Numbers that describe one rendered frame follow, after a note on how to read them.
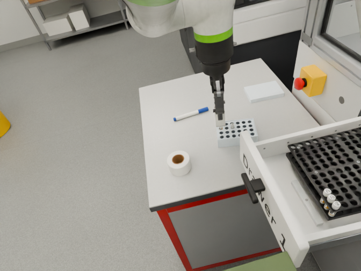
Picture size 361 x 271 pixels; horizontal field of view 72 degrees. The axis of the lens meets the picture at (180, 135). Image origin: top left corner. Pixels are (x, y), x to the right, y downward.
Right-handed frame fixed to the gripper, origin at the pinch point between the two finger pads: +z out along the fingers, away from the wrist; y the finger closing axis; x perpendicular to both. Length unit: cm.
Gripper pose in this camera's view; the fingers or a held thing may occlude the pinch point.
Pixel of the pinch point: (219, 115)
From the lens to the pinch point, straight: 78.4
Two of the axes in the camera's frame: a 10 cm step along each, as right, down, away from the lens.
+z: 1.7, 6.9, 7.0
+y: -0.3, 7.1, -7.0
